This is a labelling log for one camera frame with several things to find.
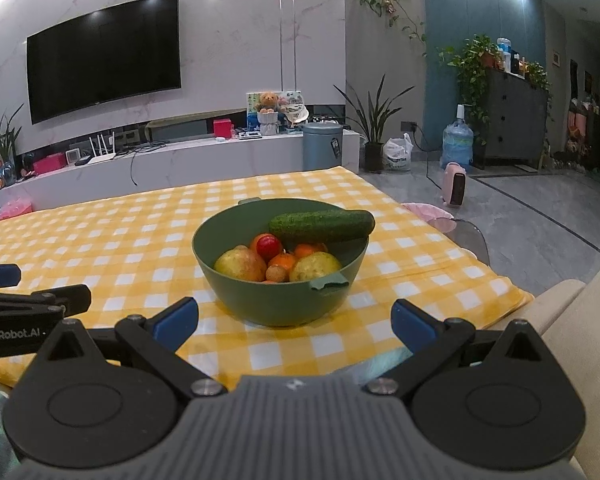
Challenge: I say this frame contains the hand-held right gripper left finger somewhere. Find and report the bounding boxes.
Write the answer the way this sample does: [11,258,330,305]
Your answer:
[27,296,228,401]

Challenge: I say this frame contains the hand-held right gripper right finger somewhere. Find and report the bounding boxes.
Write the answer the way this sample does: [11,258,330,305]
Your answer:
[362,298,563,401]

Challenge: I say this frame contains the yellow-green pear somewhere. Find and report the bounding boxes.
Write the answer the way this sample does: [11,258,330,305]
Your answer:
[289,252,342,283]
[214,245,268,283]

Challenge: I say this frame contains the green colander bowl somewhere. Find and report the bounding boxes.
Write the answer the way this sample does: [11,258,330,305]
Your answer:
[191,197,371,328]

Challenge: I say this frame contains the green cucumber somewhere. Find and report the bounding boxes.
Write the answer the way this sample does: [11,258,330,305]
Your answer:
[268,209,376,243]

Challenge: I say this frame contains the pink plastic bag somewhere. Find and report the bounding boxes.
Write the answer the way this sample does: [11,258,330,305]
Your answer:
[0,199,34,221]

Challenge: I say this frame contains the yellow checkered tablecloth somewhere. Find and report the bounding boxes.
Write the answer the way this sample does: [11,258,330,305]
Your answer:
[0,165,536,388]

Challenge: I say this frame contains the transparent chair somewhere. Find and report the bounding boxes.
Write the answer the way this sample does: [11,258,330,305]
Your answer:
[437,218,491,267]

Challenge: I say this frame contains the pink seat cushion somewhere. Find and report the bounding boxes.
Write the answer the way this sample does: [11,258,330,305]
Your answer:
[402,201,456,233]

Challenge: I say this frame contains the pink box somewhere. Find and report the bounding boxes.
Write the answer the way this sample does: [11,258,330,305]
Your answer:
[32,155,67,176]

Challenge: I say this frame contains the small green potted plant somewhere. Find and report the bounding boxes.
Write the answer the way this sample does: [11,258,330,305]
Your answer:
[0,105,26,186]

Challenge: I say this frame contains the white router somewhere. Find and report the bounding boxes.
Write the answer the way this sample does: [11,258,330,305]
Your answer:
[87,131,117,165]

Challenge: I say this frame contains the pink space heater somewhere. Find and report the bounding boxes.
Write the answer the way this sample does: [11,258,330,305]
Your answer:
[442,162,468,207]

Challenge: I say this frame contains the white marble television console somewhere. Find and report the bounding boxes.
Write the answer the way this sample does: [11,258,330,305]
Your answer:
[0,127,362,221]

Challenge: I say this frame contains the white plastic bag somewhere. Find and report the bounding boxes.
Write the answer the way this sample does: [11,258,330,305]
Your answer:
[382,133,414,172]

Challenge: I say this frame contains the blue water jug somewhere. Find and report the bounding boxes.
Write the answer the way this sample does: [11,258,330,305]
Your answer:
[441,104,474,172]

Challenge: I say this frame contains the grey-blue pedal trash can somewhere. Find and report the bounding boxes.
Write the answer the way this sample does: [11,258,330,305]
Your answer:
[302,122,344,171]

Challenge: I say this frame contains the long-leaf plant in black pot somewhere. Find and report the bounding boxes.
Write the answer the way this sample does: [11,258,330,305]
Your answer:
[333,74,416,173]

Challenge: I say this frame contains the teddy bear bouquet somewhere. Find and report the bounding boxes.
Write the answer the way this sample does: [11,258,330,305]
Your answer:
[256,91,281,136]

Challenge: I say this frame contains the dark grey drawer cabinet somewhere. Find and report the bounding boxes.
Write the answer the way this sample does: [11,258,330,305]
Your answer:
[482,67,551,171]

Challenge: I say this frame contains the white hat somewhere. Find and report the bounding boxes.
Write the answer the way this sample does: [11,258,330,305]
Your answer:
[280,101,309,126]

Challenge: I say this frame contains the black flat-screen television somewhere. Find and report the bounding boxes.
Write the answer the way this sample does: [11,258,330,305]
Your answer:
[26,0,182,125]

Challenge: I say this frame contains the printed poster board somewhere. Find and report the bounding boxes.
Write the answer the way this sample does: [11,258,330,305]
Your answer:
[246,91,306,133]

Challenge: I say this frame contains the leafy pothos plant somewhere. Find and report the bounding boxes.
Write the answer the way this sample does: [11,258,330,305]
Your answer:
[437,35,503,146]

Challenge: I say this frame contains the bottles on cabinet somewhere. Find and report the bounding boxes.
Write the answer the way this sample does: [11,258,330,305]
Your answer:
[496,37,528,78]

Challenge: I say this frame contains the hanging vine plant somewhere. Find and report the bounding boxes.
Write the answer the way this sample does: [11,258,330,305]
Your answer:
[355,0,428,58]

